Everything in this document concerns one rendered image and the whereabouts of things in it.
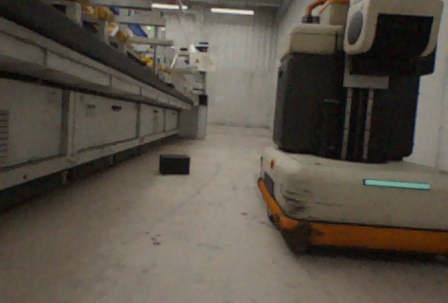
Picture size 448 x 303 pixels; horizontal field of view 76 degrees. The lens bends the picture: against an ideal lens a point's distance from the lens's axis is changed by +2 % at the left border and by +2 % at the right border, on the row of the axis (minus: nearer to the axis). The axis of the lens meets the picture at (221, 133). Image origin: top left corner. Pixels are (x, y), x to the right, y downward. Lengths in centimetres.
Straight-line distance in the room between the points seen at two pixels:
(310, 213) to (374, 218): 19
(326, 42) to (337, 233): 72
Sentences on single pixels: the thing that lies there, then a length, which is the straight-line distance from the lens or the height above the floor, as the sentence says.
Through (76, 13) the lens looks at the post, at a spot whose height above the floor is 74.
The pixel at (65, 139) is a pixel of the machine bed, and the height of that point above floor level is 25.
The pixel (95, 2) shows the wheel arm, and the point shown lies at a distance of 124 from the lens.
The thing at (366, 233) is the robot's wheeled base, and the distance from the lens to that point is 97.
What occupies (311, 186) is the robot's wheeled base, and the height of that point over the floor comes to 23.
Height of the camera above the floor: 40
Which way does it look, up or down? 3 degrees down
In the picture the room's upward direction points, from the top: 4 degrees clockwise
